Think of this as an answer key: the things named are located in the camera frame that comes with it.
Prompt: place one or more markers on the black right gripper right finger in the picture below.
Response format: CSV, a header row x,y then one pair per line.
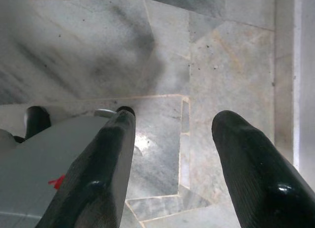
x,y
253,173

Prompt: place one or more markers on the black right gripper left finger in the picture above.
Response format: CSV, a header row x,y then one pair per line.
x,y
103,169

